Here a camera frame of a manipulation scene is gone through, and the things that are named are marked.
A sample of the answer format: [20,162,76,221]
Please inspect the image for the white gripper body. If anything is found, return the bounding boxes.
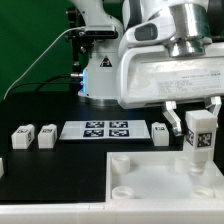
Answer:
[116,44,224,109]

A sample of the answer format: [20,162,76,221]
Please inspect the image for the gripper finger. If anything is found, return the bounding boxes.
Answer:
[162,101,182,136]
[205,96,222,127]

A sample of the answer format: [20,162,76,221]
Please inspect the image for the white square tabletop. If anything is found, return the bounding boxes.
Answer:
[106,151,224,202]

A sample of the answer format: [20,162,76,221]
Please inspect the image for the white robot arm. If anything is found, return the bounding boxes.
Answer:
[70,0,224,135]

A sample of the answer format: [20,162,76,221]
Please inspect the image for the white obstacle fence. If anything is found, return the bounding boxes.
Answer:
[0,198,224,224]

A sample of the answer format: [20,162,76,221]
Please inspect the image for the white block left edge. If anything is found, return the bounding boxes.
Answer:
[0,158,4,179]

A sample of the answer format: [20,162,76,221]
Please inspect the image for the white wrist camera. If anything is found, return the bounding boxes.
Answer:
[119,16,176,52]

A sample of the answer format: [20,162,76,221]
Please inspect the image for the grey fixed camera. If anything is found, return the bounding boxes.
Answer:
[84,25,118,39]

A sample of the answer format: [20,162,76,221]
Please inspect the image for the black camera stand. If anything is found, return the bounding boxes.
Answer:
[66,7,85,95]

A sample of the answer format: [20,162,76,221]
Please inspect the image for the white marker base plate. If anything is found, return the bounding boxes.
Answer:
[60,120,151,140]

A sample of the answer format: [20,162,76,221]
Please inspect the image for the black cable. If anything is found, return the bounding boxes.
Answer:
[9,74,81,98]

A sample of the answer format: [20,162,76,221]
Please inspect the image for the white cable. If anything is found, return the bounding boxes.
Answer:
[3,25,88,100]

